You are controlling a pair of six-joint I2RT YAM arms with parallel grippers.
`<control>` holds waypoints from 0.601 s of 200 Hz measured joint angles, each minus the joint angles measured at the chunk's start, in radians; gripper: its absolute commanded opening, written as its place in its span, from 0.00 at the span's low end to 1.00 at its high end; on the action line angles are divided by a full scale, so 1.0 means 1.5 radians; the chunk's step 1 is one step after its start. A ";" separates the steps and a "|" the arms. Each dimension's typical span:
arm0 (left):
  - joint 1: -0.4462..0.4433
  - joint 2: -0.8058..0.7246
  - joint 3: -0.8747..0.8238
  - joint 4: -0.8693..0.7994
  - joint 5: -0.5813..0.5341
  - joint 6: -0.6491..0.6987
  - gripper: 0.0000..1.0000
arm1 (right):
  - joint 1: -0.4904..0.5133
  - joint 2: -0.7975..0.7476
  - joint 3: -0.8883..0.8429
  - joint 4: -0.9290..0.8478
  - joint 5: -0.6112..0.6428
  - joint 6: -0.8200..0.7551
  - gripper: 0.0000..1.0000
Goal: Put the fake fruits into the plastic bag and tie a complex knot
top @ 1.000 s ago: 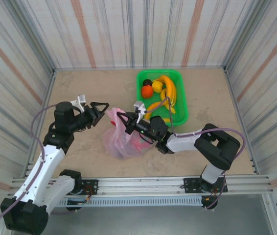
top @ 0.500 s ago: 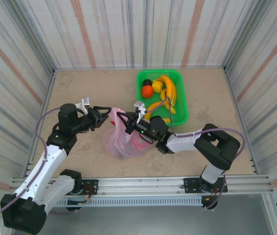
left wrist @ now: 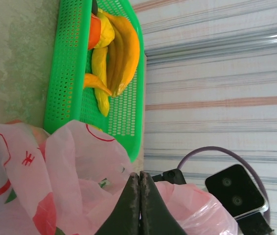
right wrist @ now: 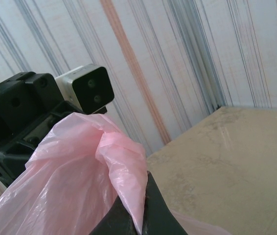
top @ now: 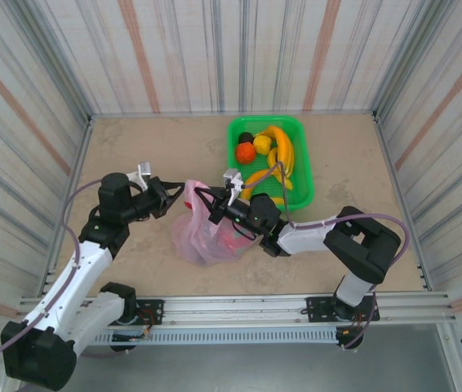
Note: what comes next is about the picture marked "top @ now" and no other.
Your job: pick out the red fake fruit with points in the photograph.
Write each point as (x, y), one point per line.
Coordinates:
(233, 241)

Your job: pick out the pink plastic bag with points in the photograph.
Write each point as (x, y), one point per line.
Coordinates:
(192, 245)

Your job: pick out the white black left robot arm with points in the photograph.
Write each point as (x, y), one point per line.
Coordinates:
(80, 269)

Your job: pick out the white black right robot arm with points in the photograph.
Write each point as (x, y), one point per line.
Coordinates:
(304, 239)

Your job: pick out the orange fake tangerine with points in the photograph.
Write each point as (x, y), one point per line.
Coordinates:
(246, 152)

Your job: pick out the black fake plum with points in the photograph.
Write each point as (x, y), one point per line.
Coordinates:
(246, 137)

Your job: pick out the yellow fake lemon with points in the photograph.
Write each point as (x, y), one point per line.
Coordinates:
(263, 143)

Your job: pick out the green plastic basket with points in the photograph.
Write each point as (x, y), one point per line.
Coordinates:
(302, 179)

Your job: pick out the grey metal panel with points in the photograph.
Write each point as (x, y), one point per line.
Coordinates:
(235, 367)

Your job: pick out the aluminium frame bar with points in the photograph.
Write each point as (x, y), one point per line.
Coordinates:
(392, 171)
(87, 130)

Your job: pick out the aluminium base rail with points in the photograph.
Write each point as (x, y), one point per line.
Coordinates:
(235, 310)

